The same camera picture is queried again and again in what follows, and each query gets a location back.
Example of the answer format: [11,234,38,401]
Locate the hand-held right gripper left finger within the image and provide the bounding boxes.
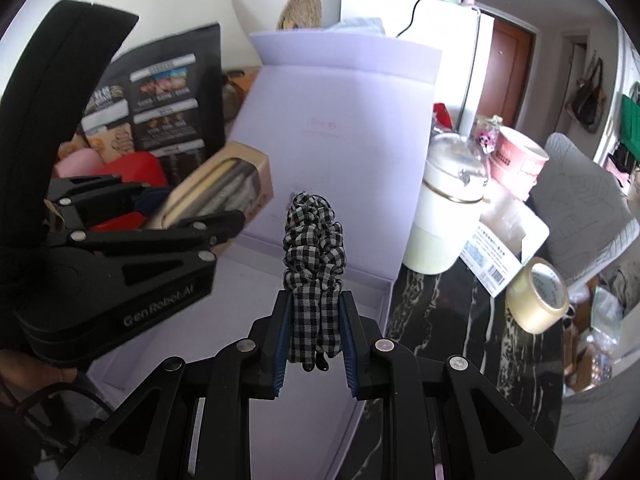
[55,289,293,480]

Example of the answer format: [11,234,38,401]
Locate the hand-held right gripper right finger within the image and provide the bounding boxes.
[338,290,576,480]

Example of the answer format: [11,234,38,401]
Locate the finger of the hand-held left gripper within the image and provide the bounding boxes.
[66,210,246,263]
[47,175,174,232]

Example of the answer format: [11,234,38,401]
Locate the beige windowed box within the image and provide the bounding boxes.
[145,141,275,231]

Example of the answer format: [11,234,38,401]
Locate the black white checked scrunchie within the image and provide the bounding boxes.
[281,191,346,372]

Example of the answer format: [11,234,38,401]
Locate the lavender gift box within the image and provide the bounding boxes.
[82,30,444,480]

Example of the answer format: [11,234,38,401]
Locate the person's left hand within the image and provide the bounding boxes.
[0,350,79,387]

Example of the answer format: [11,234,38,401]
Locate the pink soft item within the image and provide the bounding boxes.
[54,151,103,178]

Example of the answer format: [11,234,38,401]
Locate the red plastic container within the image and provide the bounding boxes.
[90,152,168,231]

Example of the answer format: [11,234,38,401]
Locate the orange snack packet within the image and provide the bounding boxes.
[59,127,136,161]

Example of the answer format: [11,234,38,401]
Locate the black snack bag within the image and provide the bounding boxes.
[80,22,226,186]

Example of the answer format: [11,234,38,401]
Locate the white cup with clear lid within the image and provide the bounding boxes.
[402,132,489,275]

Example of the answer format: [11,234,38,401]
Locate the white barcode carton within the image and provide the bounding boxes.
[460,195,550,298]

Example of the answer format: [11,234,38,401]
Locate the clear packing tape roll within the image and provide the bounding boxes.
[505,257,571,334]

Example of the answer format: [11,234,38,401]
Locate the woven round trivet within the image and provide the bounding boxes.
[276,0,323,31]

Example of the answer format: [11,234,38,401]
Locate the red packet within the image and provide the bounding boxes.
[432,102,454,136]

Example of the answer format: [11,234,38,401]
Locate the grey patterned cushion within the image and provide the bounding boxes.
[527,132,640,282]

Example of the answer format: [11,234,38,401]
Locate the white refrigerator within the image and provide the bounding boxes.
[341,0,496,137]

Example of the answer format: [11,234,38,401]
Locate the brown door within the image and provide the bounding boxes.
[487,25,536,130]

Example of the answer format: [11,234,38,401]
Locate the hanging dark bag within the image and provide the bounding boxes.
[570,57,608,134]

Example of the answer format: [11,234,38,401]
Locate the green hanging item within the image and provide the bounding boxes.
[620,94,640,148]

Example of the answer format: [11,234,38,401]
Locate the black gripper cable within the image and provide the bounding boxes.
[15,381,112,423]

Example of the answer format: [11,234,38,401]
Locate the pink charm keychain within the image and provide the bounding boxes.
[472,115,503,157]

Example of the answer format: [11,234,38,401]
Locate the black power cable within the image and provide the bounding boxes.
[395,0,436,40]

